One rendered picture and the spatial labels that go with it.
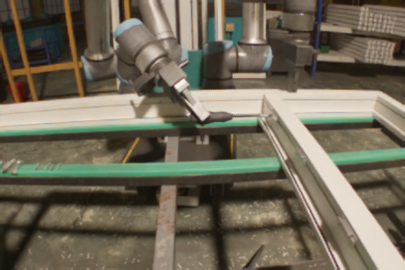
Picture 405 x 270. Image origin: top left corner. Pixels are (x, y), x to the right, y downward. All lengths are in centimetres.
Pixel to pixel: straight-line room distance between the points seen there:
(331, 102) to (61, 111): 85
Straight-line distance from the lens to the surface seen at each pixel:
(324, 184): 44
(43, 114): 89
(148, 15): 93
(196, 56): 145
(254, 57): 131
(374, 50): 488
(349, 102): 91
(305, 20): 74
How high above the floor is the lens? 119
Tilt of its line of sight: 29 degrees down
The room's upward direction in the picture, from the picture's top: 1 degrees counter-clockwise
